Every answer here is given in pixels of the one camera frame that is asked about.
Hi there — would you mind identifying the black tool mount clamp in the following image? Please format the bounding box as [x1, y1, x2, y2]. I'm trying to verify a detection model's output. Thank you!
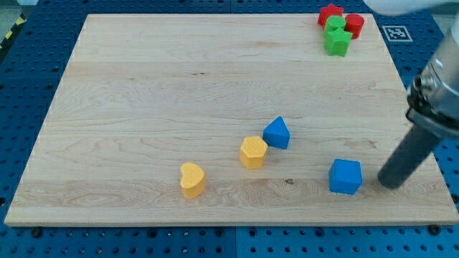
[406, 75, 458, 140]

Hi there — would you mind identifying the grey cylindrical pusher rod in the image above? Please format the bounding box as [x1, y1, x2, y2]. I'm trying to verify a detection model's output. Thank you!
[377, 125, 441, 189]

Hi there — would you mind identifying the blue cube block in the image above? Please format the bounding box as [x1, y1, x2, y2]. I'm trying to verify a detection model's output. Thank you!
[328, 159, 363, 195]

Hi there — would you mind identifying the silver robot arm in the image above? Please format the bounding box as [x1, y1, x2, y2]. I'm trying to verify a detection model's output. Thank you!
[377, 16, 458, 189]

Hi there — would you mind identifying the blue triangle block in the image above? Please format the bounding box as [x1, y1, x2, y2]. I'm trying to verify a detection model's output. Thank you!
[262, 116, 290, 149]

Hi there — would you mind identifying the white fiducial marker tag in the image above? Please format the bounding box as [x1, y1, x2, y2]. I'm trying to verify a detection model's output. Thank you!
[382, 25, 412, 42]

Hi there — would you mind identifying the green star block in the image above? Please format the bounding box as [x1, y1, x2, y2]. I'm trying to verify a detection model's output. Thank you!
[323, 28, 353, 57]

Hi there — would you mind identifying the red cylinder block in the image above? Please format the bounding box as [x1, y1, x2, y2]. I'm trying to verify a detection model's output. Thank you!
[344, 13, 365, 39]

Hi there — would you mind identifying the green cylinder block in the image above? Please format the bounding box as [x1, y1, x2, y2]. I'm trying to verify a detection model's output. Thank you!
[323, 15, 346, 36]

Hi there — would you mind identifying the red star block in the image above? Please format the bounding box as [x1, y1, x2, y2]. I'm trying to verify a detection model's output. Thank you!
[317, 4, 344, 28]

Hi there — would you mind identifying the yellow hexagon block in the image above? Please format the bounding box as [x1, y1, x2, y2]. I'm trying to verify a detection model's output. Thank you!
[240, 136, 268, 169]

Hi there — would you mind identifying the yellow heart block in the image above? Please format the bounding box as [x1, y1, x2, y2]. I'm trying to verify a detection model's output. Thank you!
[180, 162, 207, 199]

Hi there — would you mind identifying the wooden board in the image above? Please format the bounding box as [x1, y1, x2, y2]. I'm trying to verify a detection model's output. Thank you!
[5, 14, 458, 227]

